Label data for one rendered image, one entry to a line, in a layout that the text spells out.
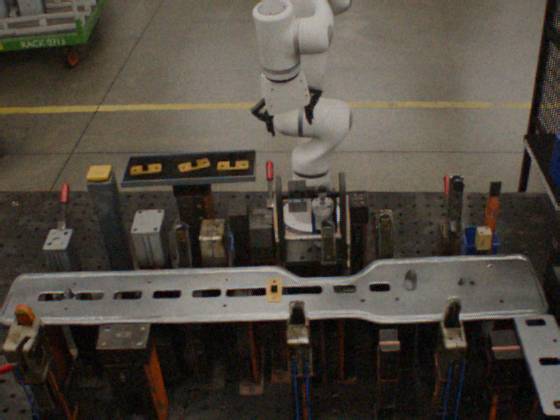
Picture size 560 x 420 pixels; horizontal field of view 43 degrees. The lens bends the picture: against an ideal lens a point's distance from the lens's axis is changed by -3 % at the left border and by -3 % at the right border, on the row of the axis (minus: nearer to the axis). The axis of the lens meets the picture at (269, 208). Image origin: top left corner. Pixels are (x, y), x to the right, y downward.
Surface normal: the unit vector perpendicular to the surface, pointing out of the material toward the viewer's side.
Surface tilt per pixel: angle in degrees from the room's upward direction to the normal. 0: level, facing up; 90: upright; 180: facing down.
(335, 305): 0
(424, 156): 0
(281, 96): 100
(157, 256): 90
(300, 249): 0
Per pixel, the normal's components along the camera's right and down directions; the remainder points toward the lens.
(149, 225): -0.07, -0.80
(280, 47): -0.03, 0.73
